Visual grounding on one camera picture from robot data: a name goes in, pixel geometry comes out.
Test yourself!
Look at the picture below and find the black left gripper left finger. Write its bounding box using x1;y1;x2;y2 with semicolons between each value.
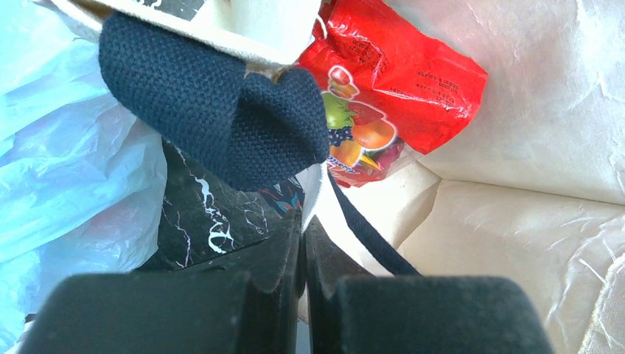
20;212;301;353

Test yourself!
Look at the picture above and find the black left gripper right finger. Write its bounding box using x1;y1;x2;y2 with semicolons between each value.
304;219;553;353

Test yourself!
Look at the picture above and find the light blue printed plastic bag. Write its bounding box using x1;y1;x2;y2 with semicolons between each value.
1;1;167;353

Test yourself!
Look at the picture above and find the cream canvas tote bag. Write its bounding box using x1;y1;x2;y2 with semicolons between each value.
57;1;624;353

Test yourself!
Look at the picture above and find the red snack bag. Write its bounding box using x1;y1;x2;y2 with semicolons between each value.
298;1;488;187

